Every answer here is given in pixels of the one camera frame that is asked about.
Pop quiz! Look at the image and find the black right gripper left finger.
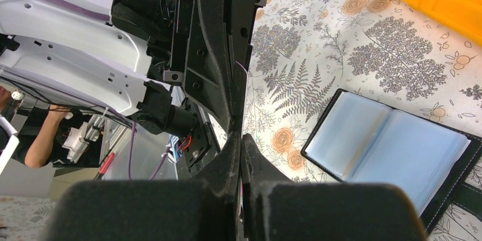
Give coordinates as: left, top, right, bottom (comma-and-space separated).
45, 132, 241, 240

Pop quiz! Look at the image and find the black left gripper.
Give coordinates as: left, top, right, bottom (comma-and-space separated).
111, 0, 267, 173

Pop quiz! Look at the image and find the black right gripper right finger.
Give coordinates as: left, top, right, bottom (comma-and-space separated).
241, 134, 427, 240

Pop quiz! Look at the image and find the black leather card holder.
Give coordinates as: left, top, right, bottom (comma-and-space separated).
301, 89, 481, 232

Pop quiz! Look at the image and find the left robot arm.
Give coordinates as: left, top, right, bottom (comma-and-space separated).
1, 0, 267, 168

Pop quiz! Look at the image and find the floral patterned table mat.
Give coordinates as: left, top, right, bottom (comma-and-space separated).
0, 0, 482, 241

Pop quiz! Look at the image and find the person in background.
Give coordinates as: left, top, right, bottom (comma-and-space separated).
10, 105, 102, 169

